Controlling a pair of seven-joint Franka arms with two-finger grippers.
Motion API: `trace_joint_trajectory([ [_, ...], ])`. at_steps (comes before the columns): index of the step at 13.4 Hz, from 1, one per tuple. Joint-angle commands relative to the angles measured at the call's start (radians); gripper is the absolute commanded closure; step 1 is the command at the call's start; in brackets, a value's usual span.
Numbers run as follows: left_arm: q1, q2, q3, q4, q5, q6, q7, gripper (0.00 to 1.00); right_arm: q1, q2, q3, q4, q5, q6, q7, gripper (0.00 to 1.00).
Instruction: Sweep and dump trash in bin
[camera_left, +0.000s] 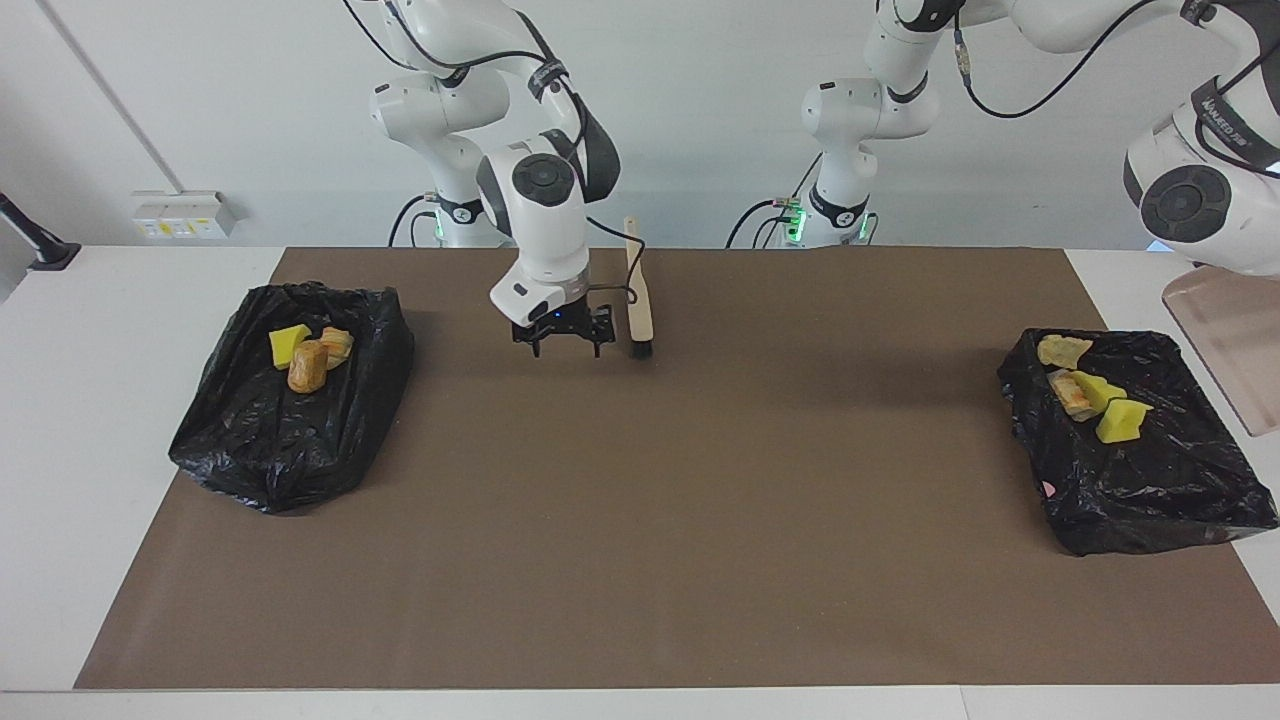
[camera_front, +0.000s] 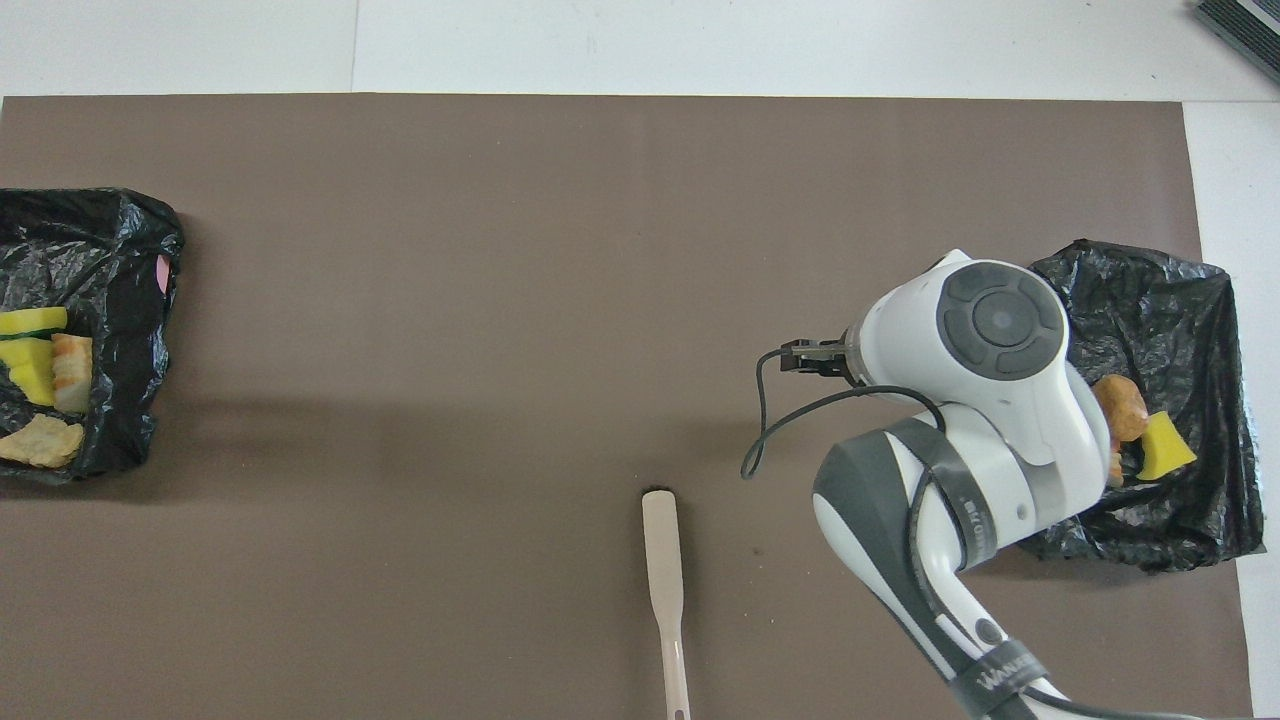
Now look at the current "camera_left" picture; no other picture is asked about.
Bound brown potato shaped piece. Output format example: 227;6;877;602
287;340;329;394

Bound black clamp stand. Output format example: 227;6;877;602
0;192;82;272

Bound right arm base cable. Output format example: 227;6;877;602
388;195;441;248

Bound black bag lined bin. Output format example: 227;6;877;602
168;281;416;515

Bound yellow sponge piece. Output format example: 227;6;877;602
1074;373;1127;414
1095;398;1155;445
269;323;313;369

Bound white wall socket box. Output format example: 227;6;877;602
131;190;240;240

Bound beige hand brush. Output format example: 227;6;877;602
624;217;655;361

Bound black bag bin pink spot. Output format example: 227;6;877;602
997;327;1280;557

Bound striped round foam piece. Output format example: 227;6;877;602
1046;369;1099;422

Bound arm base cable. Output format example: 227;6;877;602
727;160;823;248
388;195;441;248

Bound beige plastic dustpan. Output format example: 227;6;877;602
1161;265;1280;438

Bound right arm black gripper cable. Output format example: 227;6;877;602
340;0;643;306

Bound left arm black gripper cable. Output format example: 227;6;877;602
953;0;1280;181

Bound left arm base cable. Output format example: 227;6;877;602
727;160;823;248

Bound brown table mat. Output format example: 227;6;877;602
73;247;1280;690

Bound arm black gripper cable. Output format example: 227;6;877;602
340;0;643;306
953;0;1280;181

